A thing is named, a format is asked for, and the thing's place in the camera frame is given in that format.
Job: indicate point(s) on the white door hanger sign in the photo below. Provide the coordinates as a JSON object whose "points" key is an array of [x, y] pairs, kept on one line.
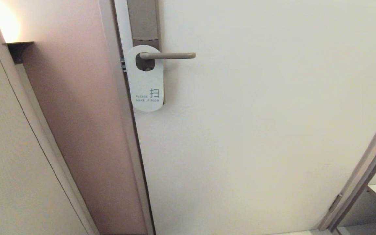
{"points": [[145, 85]]}

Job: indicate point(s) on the white room door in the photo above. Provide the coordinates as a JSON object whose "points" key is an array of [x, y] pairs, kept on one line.
{"points": [[256, 130]]}

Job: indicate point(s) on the metal door latch plate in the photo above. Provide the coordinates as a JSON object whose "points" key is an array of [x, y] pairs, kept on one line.
{"points": [[122, 65]]}

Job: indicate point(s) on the brown metal lock plate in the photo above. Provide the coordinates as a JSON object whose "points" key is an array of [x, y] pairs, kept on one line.
{"points": [[142, 19]]}

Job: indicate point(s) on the beige cabinet panel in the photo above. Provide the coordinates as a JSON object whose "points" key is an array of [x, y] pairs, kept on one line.
{"points": [[8, 147]]}

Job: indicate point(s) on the beige door frame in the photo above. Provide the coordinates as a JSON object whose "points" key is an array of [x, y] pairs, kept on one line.
{"points": [[122, 107]]}

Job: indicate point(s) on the small metal frame hinge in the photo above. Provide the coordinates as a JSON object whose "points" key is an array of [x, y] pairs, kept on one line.
{"points": [[335, 202]]}

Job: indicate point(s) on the dark wall lamp bracket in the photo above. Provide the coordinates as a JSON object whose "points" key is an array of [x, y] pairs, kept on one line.
{"points": [[18, 49]]}

